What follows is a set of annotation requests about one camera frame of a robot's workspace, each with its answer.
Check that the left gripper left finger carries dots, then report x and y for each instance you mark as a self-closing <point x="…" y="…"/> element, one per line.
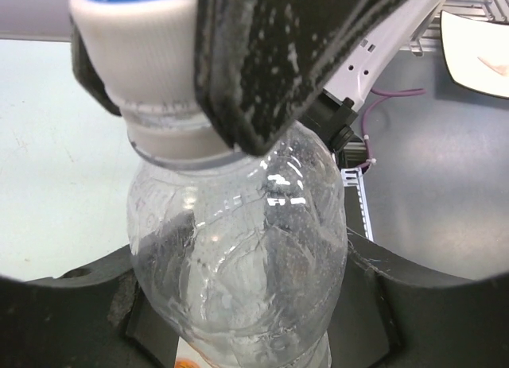
<point x="95" y="315"/>

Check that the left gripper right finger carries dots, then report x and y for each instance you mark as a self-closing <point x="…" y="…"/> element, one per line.
<point x="395" y="313"/>

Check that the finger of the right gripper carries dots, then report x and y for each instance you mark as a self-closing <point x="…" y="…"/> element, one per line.
<point x="86" y="75"/>
<point x="260" y="64"/>

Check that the white blue bottle cap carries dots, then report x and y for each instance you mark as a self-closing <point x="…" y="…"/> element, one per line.
<point x="142" y="50"/>

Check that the clear plastic bottle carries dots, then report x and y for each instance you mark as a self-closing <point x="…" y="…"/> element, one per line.
<point x="245" y="262"/>

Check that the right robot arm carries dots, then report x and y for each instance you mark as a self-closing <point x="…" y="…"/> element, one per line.
<point x="182" y="137"/>

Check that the orange bottle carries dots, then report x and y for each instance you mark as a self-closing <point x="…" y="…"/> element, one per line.
<point x="188" y="357"/>

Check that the slotted cable duct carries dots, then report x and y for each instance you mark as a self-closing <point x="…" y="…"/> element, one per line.
<point x="355" y="201"/>

